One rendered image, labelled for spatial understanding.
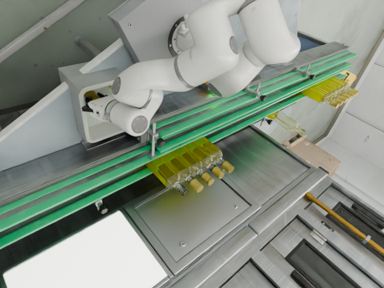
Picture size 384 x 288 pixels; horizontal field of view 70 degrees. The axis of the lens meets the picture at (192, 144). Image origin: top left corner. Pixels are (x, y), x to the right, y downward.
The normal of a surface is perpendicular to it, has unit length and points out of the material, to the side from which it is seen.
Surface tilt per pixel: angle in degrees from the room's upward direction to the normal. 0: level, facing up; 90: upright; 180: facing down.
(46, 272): 90
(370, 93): 90
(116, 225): 90
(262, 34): 74
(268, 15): 55
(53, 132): 0
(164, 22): 2
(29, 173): 90
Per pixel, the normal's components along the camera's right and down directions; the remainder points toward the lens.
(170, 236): 0.12, -0.75
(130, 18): 0.68, 0.54
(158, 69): 0.00, -0.31
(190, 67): -0.53, 0.37
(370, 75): -0.75, 0.36
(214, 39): -0.15, 0.14
